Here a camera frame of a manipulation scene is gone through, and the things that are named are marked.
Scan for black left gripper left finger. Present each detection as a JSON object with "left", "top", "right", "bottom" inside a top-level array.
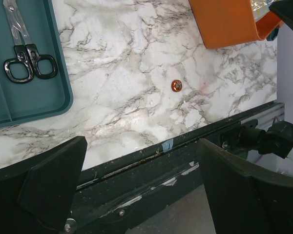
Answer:
[{"left": 0, "top": 136, "right": 87, "bottom": 234}]

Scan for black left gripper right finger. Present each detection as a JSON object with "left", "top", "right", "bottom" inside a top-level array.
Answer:
[{"left": 197, "top": 139, "right": 293, "bottom": 234}]

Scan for orange medicine kit box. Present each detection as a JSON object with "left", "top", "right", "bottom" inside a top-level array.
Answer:
[{"left": 189, "top": 0, "right": 284, "bottom": 49}]

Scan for blue cotton swab bag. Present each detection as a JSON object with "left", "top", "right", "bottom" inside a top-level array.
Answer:
[{"left": 251, "top": 0, "right": 275, "bottom": 20}]

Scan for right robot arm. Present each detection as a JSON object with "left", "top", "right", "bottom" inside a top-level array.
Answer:
[{"left": 197, "top": 0, "right": 293, "bottom": 234}]

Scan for teal divided tray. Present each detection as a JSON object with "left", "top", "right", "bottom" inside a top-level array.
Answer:
[{"left": 0, "top": 0, "right": 73, "bottom": 128}]

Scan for teal box latch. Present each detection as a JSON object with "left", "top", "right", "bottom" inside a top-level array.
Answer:
[{"left": 266, "top": 27, "right": 279, "bottom": 41}]

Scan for black-handled bandage scissors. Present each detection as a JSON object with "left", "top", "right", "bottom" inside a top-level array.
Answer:
[{"left": 3, "top": 0, "right": 58, "bottom": 84}]

